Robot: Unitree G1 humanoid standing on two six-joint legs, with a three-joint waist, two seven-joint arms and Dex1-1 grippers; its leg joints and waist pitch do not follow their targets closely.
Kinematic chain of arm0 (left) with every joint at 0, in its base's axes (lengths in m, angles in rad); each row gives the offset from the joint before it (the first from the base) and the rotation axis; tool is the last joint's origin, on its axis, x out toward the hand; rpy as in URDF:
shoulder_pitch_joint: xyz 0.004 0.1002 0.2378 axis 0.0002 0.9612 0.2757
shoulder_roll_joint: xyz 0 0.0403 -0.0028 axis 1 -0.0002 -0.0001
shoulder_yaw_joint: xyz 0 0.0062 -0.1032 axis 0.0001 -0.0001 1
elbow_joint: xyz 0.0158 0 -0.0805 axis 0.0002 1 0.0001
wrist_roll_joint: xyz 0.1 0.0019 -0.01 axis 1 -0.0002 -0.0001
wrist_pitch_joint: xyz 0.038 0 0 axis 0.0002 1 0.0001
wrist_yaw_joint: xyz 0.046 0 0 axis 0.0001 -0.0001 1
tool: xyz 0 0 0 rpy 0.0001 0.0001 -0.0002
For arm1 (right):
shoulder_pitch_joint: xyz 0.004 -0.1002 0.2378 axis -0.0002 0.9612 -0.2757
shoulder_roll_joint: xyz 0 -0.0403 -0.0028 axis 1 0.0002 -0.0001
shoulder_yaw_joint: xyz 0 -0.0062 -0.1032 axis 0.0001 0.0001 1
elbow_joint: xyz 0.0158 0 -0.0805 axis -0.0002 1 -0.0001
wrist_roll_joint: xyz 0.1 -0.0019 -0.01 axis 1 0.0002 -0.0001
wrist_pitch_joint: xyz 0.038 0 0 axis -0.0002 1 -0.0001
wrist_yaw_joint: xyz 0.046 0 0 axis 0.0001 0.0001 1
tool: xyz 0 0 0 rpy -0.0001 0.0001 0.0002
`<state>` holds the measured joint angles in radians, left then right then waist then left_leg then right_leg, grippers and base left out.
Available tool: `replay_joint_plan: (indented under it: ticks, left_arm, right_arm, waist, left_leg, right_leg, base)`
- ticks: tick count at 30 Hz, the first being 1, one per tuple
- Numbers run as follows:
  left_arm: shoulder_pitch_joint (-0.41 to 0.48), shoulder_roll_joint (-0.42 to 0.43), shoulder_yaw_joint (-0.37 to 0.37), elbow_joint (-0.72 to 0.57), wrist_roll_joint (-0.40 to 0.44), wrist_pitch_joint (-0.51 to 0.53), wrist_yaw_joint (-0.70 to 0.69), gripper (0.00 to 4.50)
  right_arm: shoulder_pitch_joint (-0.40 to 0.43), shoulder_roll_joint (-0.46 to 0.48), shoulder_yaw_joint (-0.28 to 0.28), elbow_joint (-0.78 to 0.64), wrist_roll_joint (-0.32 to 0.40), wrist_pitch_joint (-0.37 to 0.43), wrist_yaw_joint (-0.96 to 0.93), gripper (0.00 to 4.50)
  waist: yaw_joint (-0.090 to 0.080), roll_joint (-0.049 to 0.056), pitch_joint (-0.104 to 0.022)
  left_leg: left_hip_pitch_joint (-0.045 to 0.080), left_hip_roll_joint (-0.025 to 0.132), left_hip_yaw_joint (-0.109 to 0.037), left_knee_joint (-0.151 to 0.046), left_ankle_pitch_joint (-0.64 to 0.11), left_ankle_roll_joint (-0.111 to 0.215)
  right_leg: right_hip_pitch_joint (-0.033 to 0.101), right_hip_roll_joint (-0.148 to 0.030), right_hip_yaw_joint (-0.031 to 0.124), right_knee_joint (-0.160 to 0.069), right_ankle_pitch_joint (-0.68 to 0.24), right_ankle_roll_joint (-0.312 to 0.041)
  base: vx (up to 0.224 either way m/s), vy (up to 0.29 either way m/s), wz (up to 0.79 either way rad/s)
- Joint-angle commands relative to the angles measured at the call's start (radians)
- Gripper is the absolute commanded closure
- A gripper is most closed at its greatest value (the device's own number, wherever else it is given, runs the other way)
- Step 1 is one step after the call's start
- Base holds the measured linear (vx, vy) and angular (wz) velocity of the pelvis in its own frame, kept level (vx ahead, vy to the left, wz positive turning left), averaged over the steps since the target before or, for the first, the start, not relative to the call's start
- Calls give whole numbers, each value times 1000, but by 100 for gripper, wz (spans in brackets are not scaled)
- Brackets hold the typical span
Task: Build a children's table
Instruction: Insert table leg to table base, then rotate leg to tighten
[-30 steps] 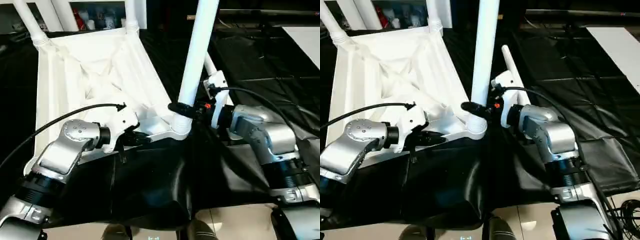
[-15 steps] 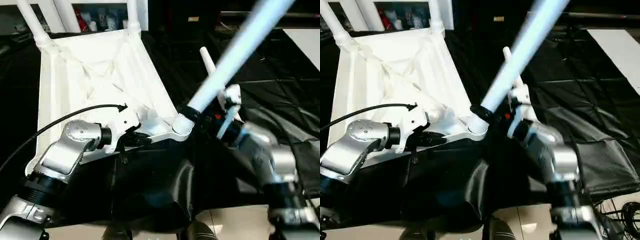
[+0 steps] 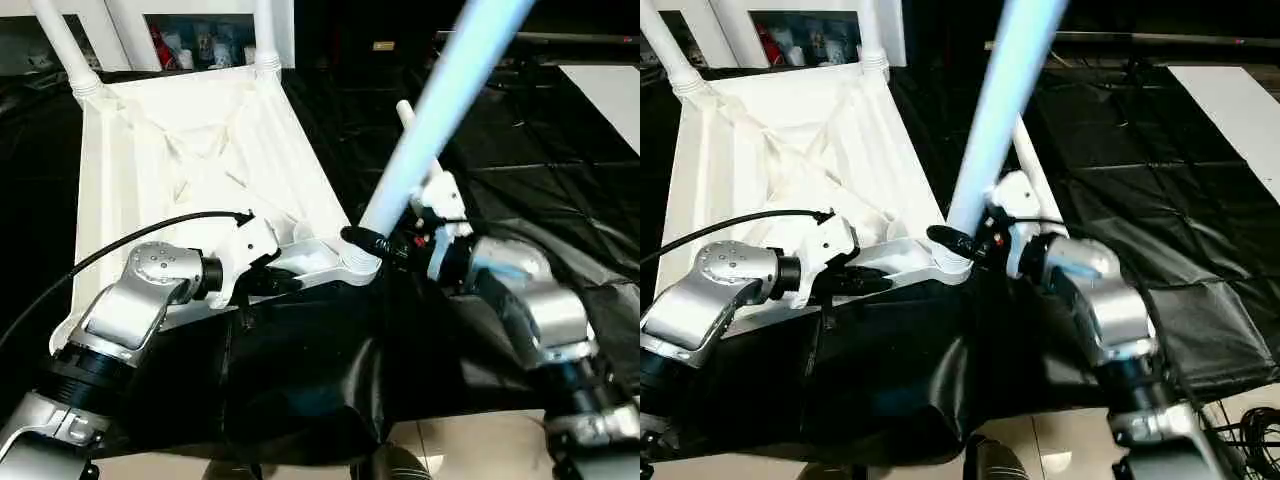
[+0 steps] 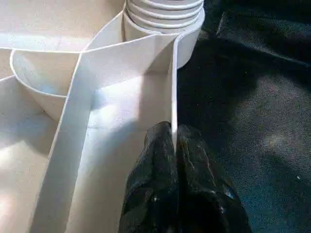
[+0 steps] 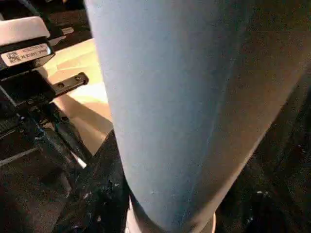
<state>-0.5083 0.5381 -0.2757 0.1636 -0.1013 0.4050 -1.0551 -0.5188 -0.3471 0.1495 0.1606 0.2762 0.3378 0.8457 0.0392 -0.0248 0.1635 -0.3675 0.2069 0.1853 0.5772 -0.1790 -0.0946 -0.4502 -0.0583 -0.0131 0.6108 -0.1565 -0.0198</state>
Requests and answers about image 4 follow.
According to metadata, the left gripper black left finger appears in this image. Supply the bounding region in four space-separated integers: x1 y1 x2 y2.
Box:
117 120 181 233

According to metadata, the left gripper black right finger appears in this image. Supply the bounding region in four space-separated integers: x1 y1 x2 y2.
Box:
175 123 253 233

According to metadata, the white plastic stool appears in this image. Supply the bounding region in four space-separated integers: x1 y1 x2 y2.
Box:
0 0 207 233

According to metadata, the white plastic table leg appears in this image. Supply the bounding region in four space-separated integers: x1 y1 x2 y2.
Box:
124 0 204 35

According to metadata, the black glossy mat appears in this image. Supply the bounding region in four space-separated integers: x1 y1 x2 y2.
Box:
176 0 311 233

